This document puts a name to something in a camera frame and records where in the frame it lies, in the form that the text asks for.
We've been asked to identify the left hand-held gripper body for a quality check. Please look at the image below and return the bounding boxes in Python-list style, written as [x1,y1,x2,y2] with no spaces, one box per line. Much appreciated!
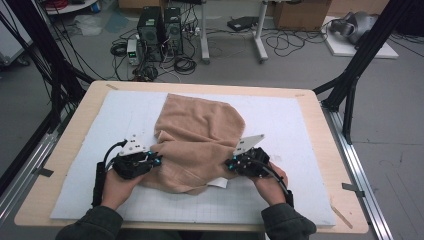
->
[111,133,156,180]

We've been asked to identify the grey tape piece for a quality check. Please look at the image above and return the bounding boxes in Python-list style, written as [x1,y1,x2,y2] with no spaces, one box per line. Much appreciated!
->
[33,166,54,178]
[341,182,366,198]

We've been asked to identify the large cardboard box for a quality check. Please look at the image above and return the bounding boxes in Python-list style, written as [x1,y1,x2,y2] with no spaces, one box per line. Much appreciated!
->
[273,0,333,32]

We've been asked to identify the white grid mat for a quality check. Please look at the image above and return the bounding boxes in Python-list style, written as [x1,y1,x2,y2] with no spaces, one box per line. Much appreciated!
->
[49,89,337,228]

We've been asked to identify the aluminium rail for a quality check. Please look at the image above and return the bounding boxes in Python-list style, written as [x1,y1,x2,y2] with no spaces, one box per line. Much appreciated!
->
[321,103,396,240]
[0,131,64,228]

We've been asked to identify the round white table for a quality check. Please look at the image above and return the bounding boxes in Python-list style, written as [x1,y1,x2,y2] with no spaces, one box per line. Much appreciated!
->
[44,0,99,16]

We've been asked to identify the red cable bundle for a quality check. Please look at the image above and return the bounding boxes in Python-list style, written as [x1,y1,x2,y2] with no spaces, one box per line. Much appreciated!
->
[44,0,69,10]

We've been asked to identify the tan towel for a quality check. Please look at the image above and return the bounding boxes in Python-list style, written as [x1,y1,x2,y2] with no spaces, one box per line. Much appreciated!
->
[139,93,247,196]

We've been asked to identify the white floor board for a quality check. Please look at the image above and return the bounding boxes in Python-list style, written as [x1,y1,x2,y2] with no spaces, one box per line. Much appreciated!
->
[321,15,399,60]

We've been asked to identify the black metal frame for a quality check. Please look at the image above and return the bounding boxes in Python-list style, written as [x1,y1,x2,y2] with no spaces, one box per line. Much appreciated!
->
[312,0,419,145]
[0,0,96,198]

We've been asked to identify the white cabinet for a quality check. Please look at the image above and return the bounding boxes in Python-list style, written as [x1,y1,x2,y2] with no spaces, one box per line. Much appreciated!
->
[0,13,34,66]

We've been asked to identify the clear plastic sheet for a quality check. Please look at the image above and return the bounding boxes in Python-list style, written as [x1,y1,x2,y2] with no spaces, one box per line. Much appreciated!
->
[73,14,104,37]

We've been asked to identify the thin wooden stick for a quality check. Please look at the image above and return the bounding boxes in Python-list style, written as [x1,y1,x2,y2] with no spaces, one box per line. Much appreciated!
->
[329,203,354,230]

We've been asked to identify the person's left hand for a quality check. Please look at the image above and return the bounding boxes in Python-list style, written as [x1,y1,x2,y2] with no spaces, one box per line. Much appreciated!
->
[100,166,148,211]

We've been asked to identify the coiled black cable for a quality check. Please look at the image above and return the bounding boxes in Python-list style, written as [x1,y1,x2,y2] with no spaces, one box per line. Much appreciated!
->
[109,41,128,58]
[173,56,198,76]

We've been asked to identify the black flat device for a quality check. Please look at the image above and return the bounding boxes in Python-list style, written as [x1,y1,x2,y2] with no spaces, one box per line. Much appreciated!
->
[227,15,259,33]

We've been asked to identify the blue floor mat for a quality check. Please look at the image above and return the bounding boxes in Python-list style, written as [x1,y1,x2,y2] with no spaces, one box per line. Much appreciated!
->
[104,9,131,34]

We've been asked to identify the grey plastic shell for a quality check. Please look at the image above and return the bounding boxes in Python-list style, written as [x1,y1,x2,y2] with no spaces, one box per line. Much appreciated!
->
[329,11,379,46]

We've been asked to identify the tangled dark cable pile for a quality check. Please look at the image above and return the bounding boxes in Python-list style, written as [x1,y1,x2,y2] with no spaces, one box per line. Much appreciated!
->
[133,64,159,83]

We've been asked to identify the large black computer tower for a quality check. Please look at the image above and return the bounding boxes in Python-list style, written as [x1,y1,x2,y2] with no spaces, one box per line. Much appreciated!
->
[137,6,164,63]

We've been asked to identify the white power supply unit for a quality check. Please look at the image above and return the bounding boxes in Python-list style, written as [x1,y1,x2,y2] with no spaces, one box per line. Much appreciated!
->
[126,39,141,67]

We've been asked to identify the white desk stand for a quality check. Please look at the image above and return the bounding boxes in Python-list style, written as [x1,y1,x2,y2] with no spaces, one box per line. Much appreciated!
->
[199,0,270,65]

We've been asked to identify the person's right hand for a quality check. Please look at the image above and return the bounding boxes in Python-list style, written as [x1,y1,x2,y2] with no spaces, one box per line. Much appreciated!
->
[249,161,289,207]

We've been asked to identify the slim black computer tower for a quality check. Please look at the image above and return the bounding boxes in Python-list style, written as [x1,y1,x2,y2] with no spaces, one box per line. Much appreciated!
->
[163,7,184,56]

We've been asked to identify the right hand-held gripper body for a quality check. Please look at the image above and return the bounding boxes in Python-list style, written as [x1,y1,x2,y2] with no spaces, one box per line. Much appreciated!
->
[233,133,272,178]

